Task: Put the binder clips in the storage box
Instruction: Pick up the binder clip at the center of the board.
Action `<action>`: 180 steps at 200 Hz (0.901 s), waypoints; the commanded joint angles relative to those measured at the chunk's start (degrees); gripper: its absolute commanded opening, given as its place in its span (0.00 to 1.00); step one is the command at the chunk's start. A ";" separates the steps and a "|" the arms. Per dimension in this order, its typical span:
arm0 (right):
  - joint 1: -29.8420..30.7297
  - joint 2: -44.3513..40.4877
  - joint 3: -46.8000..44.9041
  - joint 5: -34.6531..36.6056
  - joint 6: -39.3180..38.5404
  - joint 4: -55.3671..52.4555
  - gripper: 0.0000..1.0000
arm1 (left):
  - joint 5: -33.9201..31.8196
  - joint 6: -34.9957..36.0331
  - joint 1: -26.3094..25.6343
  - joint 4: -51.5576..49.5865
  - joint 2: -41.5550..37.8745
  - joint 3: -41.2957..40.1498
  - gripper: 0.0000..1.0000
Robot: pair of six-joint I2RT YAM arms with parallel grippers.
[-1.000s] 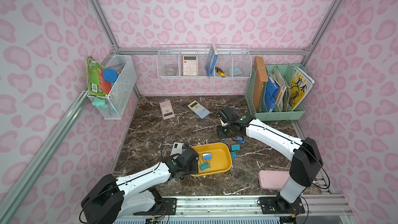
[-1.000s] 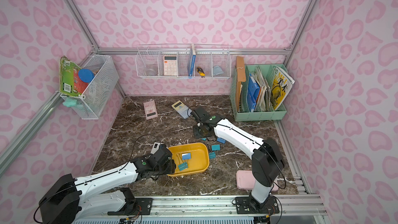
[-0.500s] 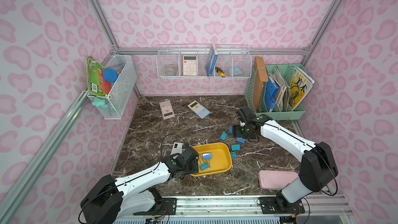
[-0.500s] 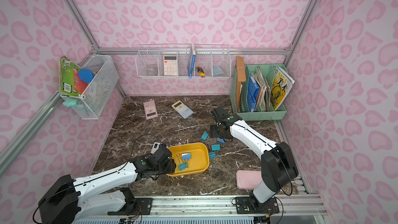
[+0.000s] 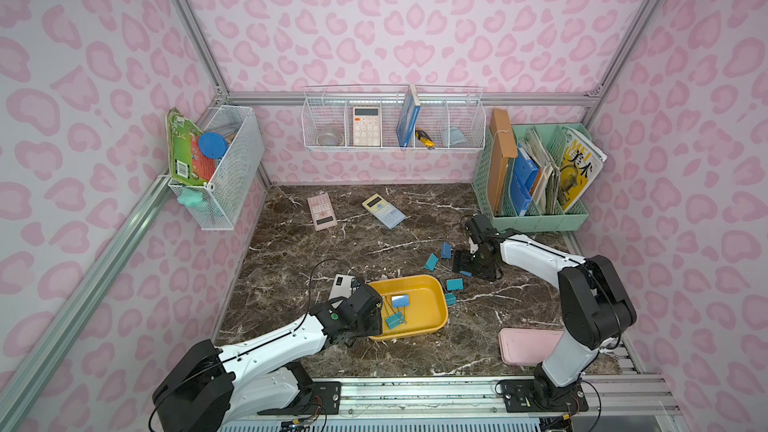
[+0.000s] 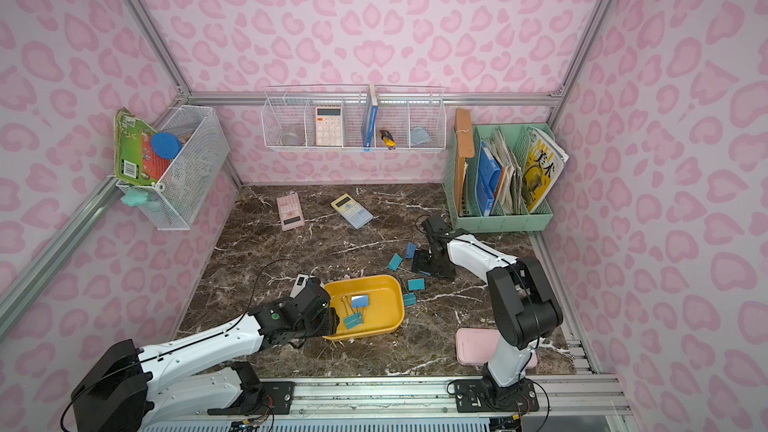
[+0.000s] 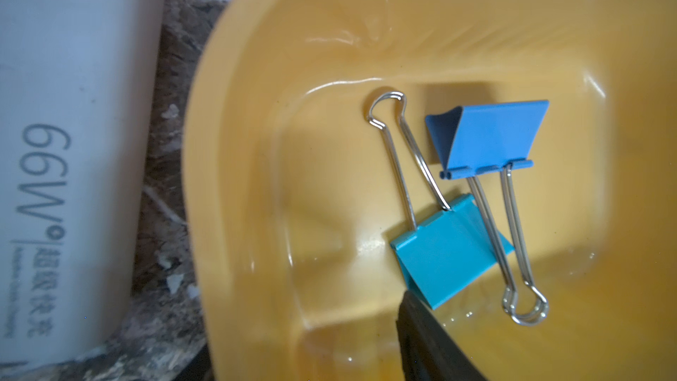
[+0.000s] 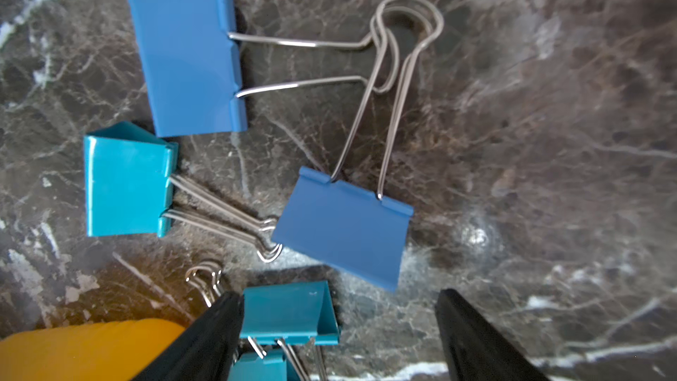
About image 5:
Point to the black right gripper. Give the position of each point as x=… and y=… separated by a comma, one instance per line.
x=474, y=258

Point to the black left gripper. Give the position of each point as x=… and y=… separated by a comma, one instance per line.
x=372, y=309

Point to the teal binder clip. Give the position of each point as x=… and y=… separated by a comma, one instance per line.
x=394, y=318
x=452, y=285
x=432, y=262

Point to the yellow plastic storage box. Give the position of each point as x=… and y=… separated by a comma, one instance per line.
x=427, y=312

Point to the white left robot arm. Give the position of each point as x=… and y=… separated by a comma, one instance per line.
x=212, y=386

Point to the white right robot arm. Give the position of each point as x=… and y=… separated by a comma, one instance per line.
x=595, y=305

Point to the pink plastic box lid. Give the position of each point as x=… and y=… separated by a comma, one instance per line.
x=526, y=347

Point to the green file organizer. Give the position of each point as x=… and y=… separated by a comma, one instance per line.
x=537, y=209

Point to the blue folder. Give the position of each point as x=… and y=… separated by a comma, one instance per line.
x=524, y=174

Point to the blue yellow calculator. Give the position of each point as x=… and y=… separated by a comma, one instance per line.
x=384, y=211

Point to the pink calculator on table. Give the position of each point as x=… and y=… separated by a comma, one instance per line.
x=322, y=212

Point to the brown clipboard folder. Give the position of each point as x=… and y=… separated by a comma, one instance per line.
x=504, y=148

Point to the light blue cup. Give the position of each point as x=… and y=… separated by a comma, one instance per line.
x=454, y=138

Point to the yellow magazine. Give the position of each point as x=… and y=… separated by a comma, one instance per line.
x=582, y=161

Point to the yellow black toy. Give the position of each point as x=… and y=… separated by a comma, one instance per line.
x=423, y=137

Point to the blue book in shelf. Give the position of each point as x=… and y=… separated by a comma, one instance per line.
x=405, y=130

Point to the clear glass bowl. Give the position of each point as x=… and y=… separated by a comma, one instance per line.
x=330, y=136

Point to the white calculator in shelf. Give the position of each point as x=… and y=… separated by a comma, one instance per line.
x=366, y=129

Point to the mint green sponge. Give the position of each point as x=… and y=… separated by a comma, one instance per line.
x=193, y=200

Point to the blue round lid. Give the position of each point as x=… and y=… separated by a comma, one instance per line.
x=212, y=145

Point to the green card package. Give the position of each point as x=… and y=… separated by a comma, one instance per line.
x=187, y=164

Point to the white wire wall shelf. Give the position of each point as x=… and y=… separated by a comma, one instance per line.
x=441, y=108

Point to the white wire wall basket left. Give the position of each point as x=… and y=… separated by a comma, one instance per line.
x=234, y=173

